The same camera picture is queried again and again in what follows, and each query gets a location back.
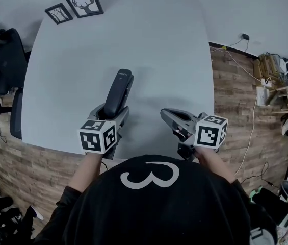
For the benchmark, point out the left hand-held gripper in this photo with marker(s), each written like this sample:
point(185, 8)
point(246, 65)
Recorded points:
point(95, 136)

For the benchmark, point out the black wall charger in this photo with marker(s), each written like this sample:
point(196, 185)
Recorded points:
point(245, 36)

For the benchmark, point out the deer picture black frame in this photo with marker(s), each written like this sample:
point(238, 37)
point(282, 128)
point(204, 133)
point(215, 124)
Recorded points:
point(83, 2)

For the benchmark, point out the grey white worn device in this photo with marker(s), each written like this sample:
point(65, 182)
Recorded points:
point(261, 236)

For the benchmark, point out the white stand base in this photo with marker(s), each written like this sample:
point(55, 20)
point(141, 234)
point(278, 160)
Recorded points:
point(262, 96)

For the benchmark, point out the black mesh office chair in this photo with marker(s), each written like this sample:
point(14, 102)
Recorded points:
point(6, 68)

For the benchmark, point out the small white power strip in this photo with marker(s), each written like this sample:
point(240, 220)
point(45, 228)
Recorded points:
point(266, 83)

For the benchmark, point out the person's black printed shirt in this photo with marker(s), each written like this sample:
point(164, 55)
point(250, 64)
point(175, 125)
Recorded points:
point(159, 208)

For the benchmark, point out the white round router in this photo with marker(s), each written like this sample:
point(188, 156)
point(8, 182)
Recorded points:
point(283, 64)

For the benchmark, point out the person's right forearm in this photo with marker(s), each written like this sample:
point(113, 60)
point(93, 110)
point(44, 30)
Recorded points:
point(215, 166)

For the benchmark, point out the stack of wooden crates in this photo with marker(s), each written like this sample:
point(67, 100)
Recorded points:
point(266, 65)

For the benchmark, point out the trees picture black frame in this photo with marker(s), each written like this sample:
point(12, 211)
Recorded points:
point(58, 13)

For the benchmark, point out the person's left forearm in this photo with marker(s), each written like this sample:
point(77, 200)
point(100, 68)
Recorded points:
point(86, 172)

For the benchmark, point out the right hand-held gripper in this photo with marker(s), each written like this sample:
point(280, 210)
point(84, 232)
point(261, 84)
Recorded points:
point(210, 134)

